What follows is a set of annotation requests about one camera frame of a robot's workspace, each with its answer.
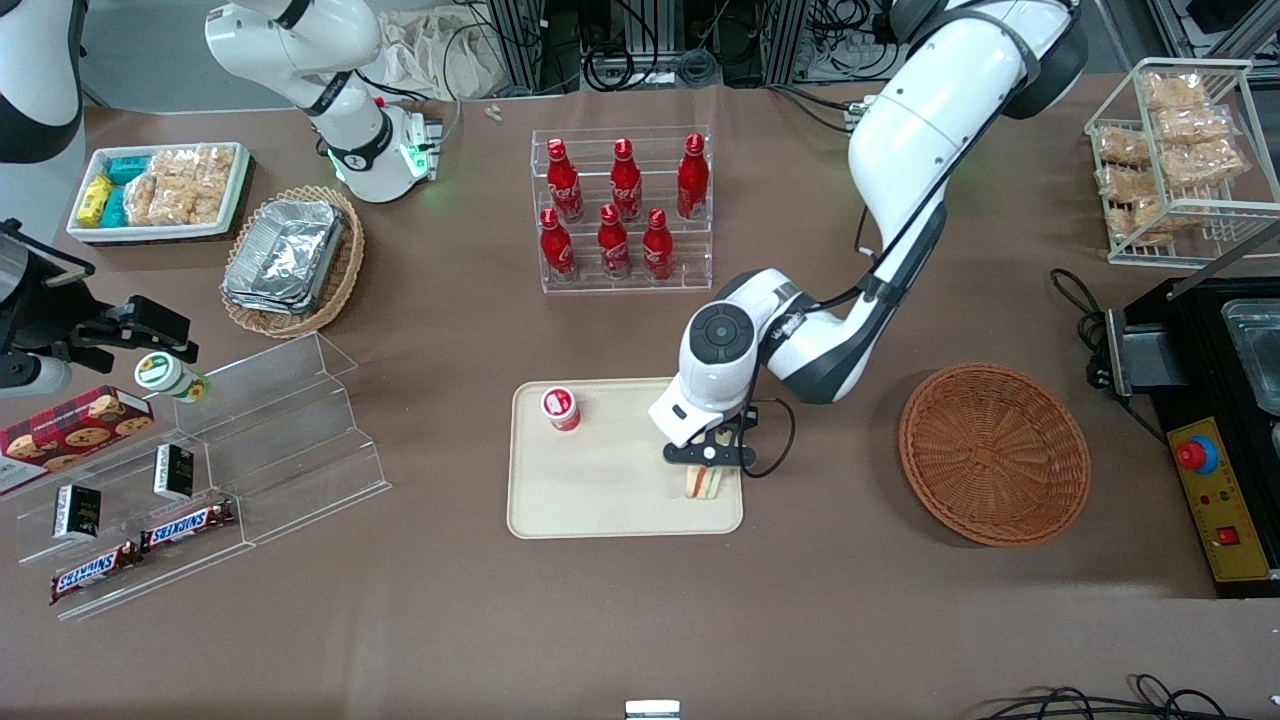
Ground small black box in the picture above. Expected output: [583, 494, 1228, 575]
[52, 483, 104, 543]
[152, 444, 197, 502]

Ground red white-lidded cup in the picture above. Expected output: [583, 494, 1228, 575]
[541, 386, 582, 432]

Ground aluminium frame rack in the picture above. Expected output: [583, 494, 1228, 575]
[486, 0, 811, 93]

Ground white rectangular snack tray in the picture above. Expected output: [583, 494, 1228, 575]
[66, 141, 252, 245]

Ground black appliance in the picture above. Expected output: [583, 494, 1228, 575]
[1148, 277, 1280, 602]

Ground red cola bottle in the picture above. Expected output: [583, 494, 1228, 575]
[676, 132, 711, 222]
[641, 207, 676, 285]
[545, 137, 585, 224]
[597, 203, 634, 282]
[609, 137, 644, 224]
[539, 206, 579, 284]

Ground yellow emergency stop box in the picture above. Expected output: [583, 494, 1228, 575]
[1167, 416, 1277, 584]

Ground black power cable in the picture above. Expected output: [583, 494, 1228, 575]
[1049, 268, 1171, 446]

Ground beige cloth bag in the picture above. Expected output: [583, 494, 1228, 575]
[378, 8, 506, 103]

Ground red plaid cookie box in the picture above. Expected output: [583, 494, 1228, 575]
[0, 384, 157, 499]

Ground brown round wicker basket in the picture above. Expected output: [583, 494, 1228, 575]
[898, 362, 1092, 548]

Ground stacked aluminium foil trays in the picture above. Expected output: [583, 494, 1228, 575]
[222, 198, 347, 317]

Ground tan oval wicker basket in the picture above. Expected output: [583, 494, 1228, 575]
[219, 184, 367, 340]

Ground black floor cables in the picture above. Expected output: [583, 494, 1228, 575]
[974, 673, 1280, 720]

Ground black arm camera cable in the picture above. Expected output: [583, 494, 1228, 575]
[742, 10, 1036, 480]

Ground green-lidded white cup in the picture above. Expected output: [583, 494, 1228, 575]
[134, 351, 212, 405]

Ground Snickers chocolate bar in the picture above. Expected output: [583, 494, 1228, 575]
[49, 541, 145, 606]
[139, 499, 239, 554]

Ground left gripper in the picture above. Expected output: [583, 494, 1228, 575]
[647, 374, 760, 472]

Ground black base cables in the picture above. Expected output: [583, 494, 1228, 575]
[766, 82, 873, 138]

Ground clear acrylic bottle rack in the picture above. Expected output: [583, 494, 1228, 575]
[530, 124, 714, 295]

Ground beige plastic tray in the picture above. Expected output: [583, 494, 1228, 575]
[507, 375, 745, 540]

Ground yellow snack packet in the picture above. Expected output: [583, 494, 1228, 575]
[77, 174, 114, 224]

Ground clear acrylic stepped shelf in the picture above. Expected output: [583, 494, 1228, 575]
[0, 332, 393, 623]

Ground brown fried snack pack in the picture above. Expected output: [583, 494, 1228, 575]
[1109, 198, 1171, 246]
[1097, 127, 1151, 167]
[1154, 107, 1233, 144]
[1144, 74, 1209, 111]
[1159, 140, 1248, 188]
[1099, 164, 1161, 202]

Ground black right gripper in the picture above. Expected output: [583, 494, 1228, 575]
[0, 220, 199, 367]

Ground white wire basket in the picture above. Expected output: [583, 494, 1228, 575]
[1084, 57, 1280, 267]

